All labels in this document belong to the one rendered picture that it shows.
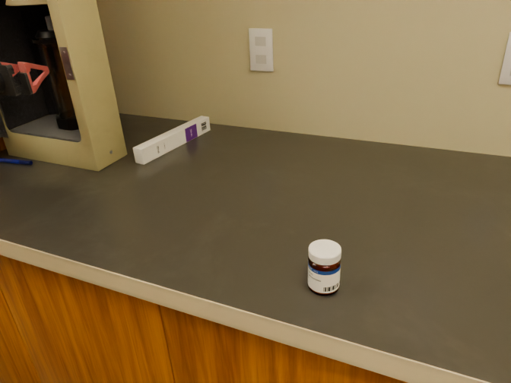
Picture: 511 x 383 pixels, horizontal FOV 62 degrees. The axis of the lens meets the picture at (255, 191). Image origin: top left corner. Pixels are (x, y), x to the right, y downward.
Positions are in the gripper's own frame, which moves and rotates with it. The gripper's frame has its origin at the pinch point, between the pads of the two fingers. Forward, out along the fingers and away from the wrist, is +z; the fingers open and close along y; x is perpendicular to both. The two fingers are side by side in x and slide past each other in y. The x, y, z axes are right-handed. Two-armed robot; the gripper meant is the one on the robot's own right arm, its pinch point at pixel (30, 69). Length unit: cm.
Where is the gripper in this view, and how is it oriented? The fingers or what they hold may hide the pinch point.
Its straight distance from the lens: 115.2
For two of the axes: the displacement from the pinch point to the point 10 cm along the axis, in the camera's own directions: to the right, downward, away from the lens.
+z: 4.2, -4.7, 7.8
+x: 0.6, 8.7, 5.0
